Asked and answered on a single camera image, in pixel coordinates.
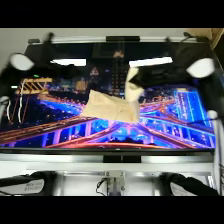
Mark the cream garment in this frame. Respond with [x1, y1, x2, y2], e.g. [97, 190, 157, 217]
[80, 67, 145, 125]

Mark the silver frame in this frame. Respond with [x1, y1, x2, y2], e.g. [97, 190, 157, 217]
[0, 152, 224, 197]

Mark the black cable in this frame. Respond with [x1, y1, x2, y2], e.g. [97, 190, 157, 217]
[95, 177, 108, 197]

